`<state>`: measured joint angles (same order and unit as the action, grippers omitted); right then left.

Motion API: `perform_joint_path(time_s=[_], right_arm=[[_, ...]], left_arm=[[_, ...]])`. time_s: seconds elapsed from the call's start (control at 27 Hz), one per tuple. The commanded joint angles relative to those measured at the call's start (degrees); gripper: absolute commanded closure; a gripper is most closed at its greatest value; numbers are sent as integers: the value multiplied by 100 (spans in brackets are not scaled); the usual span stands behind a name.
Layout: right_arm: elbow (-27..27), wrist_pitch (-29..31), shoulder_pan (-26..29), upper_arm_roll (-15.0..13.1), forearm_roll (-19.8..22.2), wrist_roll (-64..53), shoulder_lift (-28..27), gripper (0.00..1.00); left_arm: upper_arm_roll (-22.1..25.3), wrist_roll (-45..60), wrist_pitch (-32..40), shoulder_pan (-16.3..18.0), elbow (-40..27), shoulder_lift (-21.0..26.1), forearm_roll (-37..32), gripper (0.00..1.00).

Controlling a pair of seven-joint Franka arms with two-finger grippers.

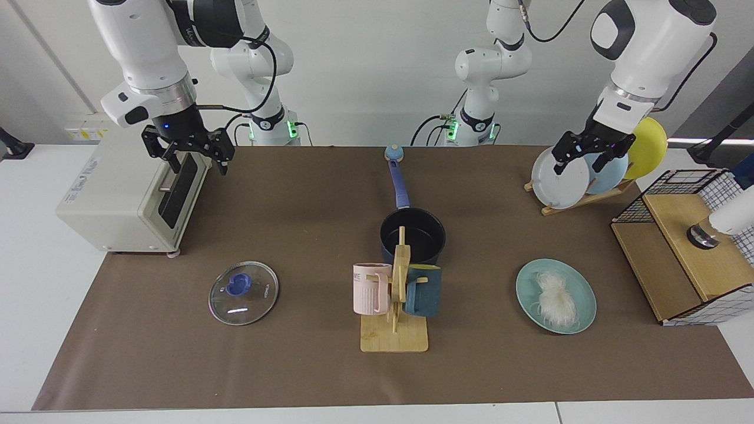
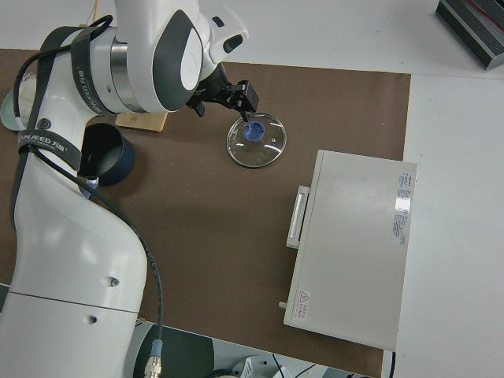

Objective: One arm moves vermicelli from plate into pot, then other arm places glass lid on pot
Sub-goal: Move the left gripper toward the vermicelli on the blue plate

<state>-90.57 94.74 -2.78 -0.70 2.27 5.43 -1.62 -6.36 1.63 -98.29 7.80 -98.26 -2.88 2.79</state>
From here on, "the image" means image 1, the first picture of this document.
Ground white wall socket strip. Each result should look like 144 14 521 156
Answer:
64 112 118 141

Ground white cylinder with silver end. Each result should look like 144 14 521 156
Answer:
687 185 754 250

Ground yellow plate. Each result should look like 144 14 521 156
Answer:
623 117 669 180

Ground dark teal cup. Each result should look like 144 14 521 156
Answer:
404 264 442 319

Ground black base cables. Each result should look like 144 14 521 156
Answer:
411 88 469 147
223 112 314 147

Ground white plate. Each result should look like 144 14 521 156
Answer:
531 146 591 210

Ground light blue plate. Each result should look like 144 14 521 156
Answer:
580 150 630 196

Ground glass lid with blue knob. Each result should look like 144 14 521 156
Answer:
208 261 279 326

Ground wooden cup stand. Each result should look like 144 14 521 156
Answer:
360 226 429 353

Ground white vermicelli bundle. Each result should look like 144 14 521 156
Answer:
527 271 581 329

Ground teal plate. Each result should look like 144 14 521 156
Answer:
516 259 597 335

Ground wire basket with wooden floor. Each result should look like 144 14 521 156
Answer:
611 169 754 326

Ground black stand leg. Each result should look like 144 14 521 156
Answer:
687 101 754 165

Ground pale toaster oven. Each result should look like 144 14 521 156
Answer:
56 112 213 258

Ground black stand foot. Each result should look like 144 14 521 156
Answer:
0 127 35 160

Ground black pot with blue handle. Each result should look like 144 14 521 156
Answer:
380 159 447 266

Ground wooden plate rack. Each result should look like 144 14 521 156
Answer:
524 180 636 216

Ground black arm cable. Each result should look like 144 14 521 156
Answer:
197 34 279 115
517 0 718 114

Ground brown table cloth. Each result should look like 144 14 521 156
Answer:
32 145 754 411

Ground pink ribbed cup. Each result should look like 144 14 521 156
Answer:
353 263 393 316

